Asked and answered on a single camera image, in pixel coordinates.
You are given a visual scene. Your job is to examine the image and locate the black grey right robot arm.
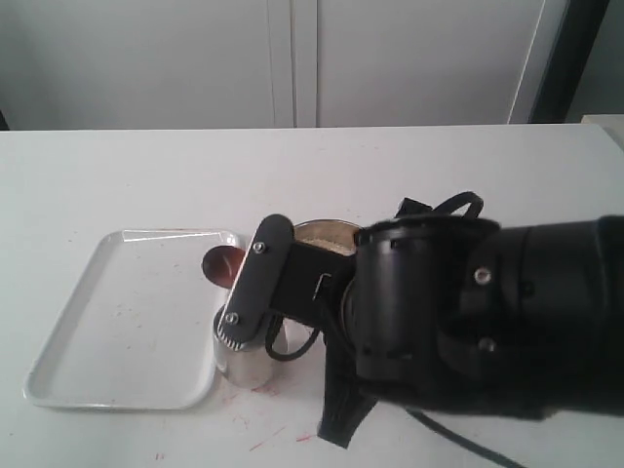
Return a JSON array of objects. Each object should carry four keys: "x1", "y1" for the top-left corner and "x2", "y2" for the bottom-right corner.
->
[{"x1": 217, "y1": 214, "x2": 623, "y2": 446}]

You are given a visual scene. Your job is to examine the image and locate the brown wooden spoon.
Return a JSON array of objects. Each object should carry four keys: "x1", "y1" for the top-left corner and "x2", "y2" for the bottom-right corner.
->
[{"x1": 201, "y1": 245, "x2": 245, "y2": 290}]

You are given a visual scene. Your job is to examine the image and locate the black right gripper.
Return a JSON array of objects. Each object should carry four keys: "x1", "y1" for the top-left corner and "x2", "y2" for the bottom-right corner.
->
[{"x1": 216, "y1": 214, "x2": 501, "y2": 449}]

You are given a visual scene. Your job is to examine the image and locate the small steel cup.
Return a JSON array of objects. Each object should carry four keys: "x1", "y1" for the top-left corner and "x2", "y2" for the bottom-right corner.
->
[{"x1": 213, "y1": 310, "x2": 280, "y2": 389}]

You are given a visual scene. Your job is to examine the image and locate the white cabinet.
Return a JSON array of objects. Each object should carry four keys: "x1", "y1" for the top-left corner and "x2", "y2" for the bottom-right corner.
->
[{"x1": 1, "y1": 1, "x2": 569, "y2": 130}]

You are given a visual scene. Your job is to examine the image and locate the steel bowl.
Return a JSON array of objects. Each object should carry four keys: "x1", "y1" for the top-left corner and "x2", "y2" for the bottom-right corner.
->
[{"x1": 293, "y1": 219, "x2": 360, "y2": 251}]

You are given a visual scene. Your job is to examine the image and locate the white rectangular tray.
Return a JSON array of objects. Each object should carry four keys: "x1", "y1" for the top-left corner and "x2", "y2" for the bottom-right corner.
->
[{"x1": 23, "y1": 228, "x2": 245, "y2": 410}]

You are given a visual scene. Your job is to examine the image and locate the white rice grains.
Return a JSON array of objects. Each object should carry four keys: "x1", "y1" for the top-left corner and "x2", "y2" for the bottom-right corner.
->
[{"x1": 296, "y1": 234, "x2": 355, "y2": 256}]

